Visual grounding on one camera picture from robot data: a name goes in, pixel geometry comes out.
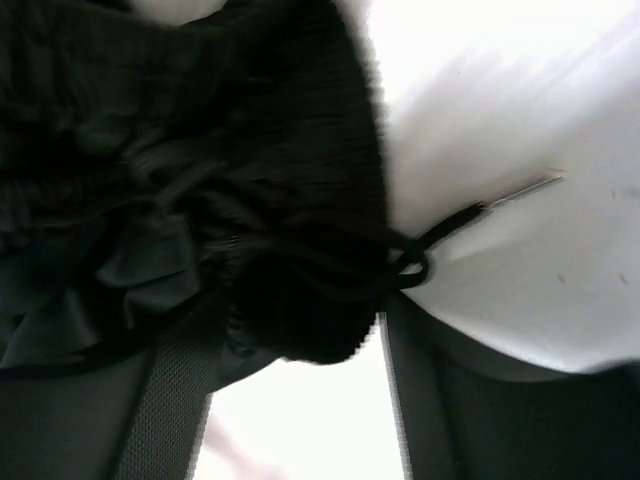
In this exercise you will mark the black trousers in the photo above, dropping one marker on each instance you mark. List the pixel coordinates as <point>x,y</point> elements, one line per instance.
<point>144,165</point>

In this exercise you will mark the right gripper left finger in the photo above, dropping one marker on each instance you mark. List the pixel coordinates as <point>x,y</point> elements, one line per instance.
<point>131,416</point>

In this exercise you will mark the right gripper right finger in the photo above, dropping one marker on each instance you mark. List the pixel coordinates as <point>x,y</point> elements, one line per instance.
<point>466,411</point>

